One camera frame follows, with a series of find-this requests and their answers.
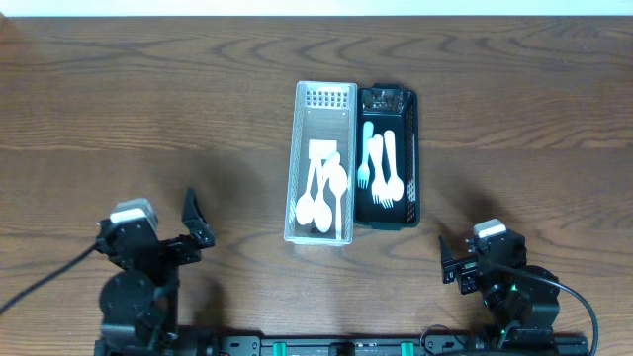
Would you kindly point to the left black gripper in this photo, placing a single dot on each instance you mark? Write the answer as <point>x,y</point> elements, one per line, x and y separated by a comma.
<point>174,245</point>

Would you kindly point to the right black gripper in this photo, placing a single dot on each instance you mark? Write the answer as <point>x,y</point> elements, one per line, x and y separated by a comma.
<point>458,270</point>

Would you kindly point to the white plastic spoon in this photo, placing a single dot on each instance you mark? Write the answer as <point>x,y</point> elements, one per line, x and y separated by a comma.
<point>395,184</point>
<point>338,186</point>

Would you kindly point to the white plastic fork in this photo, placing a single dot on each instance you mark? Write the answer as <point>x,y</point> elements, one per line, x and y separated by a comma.
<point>363,172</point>
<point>376,199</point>
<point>379,174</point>

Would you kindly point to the white spoon bowl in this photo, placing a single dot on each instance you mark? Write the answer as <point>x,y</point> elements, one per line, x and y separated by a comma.
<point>332,161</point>
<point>304,214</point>

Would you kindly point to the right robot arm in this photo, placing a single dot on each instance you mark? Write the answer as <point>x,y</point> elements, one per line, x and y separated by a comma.
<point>523,309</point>

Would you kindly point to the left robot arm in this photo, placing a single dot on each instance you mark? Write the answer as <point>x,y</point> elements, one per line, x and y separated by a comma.
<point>140,304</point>

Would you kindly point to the black plastic mesh basket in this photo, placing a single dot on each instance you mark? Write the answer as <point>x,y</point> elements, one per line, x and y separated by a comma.
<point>390,107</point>

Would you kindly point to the clear plastic mesh basket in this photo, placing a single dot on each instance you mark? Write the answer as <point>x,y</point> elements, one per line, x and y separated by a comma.
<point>324,121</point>

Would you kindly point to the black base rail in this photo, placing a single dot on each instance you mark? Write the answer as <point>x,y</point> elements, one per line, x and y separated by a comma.
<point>203,343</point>

